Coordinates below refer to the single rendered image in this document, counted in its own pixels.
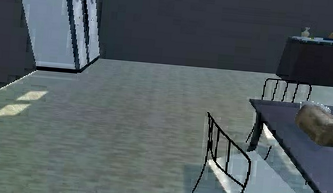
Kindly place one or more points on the white fridge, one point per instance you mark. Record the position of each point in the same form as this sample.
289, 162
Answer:
50, 24

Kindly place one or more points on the pale small vase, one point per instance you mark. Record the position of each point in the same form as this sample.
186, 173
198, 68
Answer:
305, 32

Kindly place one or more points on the brown bread loaf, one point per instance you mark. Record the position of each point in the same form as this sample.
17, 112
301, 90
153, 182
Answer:
319, 126

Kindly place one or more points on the dark kitchen counter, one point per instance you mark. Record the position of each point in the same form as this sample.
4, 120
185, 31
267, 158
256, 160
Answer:
324, 63

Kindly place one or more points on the dark dining table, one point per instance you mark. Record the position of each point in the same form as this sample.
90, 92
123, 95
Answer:
323, 158

